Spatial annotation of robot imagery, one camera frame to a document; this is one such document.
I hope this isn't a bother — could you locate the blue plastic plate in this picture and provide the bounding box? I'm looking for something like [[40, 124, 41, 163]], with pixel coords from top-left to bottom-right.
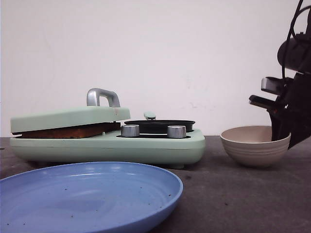
[[0, 162, 183, 233]]

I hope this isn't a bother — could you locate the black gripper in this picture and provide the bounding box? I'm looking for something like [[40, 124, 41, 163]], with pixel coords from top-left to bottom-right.
[[249, 73, 311, 149]]

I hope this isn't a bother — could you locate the black round frying pan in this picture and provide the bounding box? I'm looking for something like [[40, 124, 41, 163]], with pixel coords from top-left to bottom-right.
[[124, 111, 195, 134]]

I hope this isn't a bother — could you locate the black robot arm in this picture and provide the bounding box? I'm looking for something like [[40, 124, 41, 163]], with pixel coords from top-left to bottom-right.
[[249, 33, 311, 148]]

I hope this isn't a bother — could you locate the silver control knob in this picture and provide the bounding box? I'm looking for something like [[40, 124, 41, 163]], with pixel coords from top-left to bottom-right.
[[121, 124, 140, 137], [167, 125, 187, 139]]

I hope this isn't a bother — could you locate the left silver control knob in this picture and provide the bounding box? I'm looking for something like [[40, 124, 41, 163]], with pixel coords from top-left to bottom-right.
[[121, 124, 140, 137]]

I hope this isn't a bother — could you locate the beige ribbed bowl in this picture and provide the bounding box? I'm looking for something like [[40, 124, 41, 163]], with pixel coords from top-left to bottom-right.
[[220, 126, 291, 167]]

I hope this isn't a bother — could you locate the mint green breakfast maker base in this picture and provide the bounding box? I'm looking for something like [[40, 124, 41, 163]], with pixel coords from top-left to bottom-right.
[[10, 129, 206, 168]]

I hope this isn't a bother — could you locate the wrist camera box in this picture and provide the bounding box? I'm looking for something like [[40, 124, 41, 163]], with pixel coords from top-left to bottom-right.
[[261, 77, 294, 96]]

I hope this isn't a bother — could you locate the white bread slice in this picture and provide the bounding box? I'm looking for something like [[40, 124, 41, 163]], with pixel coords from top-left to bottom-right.
[[18, 122, 121, 139]]

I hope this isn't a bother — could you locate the right silver control knob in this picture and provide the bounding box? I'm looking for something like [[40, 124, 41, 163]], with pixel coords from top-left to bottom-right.
[[167, 125, 187, 139]]

